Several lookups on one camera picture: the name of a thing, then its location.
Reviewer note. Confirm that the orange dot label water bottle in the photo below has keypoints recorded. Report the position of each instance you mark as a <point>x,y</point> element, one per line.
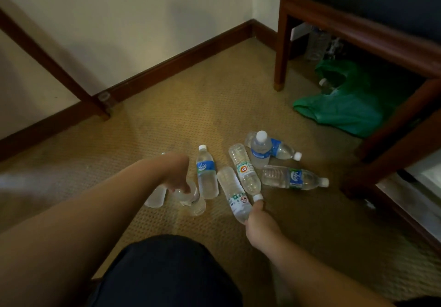
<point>246,172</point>

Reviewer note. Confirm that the green plastic bag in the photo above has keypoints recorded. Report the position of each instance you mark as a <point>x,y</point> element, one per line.
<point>344,114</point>

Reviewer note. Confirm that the person's right hand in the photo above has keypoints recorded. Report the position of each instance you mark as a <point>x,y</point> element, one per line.
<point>262,227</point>

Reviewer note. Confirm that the small metal door stop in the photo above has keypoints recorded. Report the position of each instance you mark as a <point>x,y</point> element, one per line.
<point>104,98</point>

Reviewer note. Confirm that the person's left hand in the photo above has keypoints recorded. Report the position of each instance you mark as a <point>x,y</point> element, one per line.
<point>175,172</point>

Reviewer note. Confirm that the person's left forearm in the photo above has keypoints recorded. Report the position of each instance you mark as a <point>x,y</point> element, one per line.
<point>86,231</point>

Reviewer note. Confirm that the dark wooden cabinet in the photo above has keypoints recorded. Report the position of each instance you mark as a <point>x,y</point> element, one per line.
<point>389,160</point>

